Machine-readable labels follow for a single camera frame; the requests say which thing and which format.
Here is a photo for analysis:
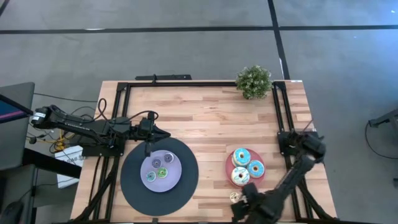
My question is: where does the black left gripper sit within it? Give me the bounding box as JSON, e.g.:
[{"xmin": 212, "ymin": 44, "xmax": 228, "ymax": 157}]
[{"xmin": 134, "ymin": 111, "xmax": 172, "ymax": 157}]

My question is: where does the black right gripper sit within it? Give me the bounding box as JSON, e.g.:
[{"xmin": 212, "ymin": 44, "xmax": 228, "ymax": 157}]
[{"xmin": 230, "ymin": 182, "xmax": 277, "ymax": 224}]

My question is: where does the large white blue-drizzled donut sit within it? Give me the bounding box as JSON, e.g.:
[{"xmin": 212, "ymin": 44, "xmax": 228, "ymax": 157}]
[{"xmin": 230, "ymin": 166, "xmax": 251, "ymax": 187}]

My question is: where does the large blue frosted donut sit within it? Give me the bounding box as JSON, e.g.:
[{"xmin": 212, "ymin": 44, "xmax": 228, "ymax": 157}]
[
  {"xmin": 231, "ymin": 147, "xmax": 252, "ymax": 168},
  {"xmin": 247, "ymin": 159, "xmax": 266, "ymax": 179}
]

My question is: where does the pink round plate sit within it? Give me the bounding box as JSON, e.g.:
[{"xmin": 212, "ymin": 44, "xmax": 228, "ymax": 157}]
[{"xmin": 225, "ymin": 148, "xmax": 267, "ymax": 189}]

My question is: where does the lavender round plate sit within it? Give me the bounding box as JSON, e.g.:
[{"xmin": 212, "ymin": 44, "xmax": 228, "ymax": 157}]
[{"xmin": 140, "ymin": 149, "xmax": 183, "ymax": 193}]

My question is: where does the dark round woven placemat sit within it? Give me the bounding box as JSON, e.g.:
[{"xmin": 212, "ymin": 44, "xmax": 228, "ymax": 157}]
[{"xmin": 120, "ymin": 136, "xmax": 199, "ymax": 217}]

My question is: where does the white cardboard box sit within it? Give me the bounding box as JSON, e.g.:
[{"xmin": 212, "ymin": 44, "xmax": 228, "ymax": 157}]
[{"xmin": 54, "ymin": 144, "xmax": 85, "ymax": 189}]

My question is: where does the small potted green plant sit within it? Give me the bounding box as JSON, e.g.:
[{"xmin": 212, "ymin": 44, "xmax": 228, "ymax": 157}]
[{"xmin": 235, "ymin": 64, "xmax": 274, "ymax": 100}]

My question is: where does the black desk edge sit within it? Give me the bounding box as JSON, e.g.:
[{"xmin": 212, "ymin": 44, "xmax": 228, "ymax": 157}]
[{"xmin": 23, "ymin": 147, "xmax": 82, "ymax": 180}]

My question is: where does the grey monitor cart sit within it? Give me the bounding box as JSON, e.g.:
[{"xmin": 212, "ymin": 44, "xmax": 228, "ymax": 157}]
[{"xmin": 0, "ymin": 82, "xmax": 35, "ymax": 171}]

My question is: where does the dark tilted display screen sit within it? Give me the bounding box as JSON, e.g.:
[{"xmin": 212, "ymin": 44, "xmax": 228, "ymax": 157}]
[{"xmin": 0, "ymin": 94, "xmax": 34, "ymax": 124}]

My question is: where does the black metal table frame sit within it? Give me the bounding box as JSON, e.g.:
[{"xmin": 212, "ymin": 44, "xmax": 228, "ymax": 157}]
[{"xmin": 73, "ymin": 81, "xmax": 336, "ymax": 224}]

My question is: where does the black bar-shaped camera mount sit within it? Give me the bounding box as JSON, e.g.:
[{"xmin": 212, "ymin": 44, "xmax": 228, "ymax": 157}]
[{"xmin": 135, "ymin": 73, "xmax": 193, "ymax": 81}]

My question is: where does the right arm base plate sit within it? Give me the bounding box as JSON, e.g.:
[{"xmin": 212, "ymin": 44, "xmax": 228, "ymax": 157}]
[{"xmin": 277, "ymin": 131, "xmax": 321, "ymax": 157}]

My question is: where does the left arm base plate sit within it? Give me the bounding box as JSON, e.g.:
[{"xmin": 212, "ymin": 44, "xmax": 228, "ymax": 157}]
[{"xmin": 81, "ymin": 136, "xmax": 127, "ymax": 157}]

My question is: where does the yellow cable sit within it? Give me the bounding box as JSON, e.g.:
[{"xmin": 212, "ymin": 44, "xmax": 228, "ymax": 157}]
[{"xmin": 49, "ymin": 129, "xmax": 75, "ymax": 152}]

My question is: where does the black floor cable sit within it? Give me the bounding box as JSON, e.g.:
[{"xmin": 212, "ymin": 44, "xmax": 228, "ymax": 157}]
[{"xmin": 33, "ymin": 92, "xmax": 98, "ymax": 103}]

